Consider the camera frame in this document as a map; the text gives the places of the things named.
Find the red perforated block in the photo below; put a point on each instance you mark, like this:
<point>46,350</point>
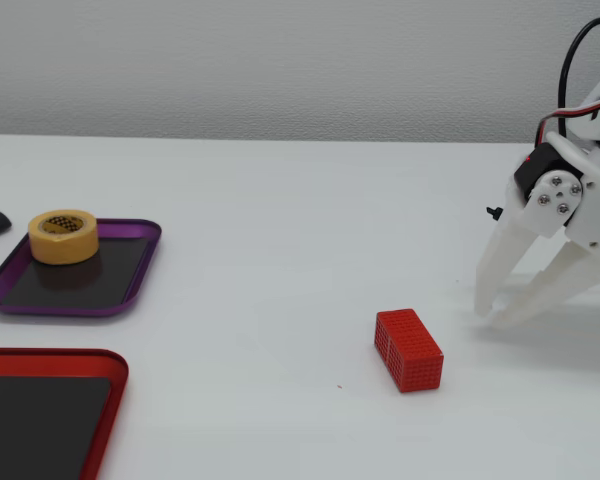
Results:
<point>415,370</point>

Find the purple metal tray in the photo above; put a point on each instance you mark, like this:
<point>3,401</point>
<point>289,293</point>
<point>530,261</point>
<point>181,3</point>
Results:
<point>105,280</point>

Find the yellow tape roll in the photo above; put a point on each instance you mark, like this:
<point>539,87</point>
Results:
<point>62,250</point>

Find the red metal tray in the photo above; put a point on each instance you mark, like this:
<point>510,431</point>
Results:
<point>30,425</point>

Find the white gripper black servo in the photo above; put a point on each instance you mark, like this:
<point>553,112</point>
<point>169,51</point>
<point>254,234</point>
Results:
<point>555,200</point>

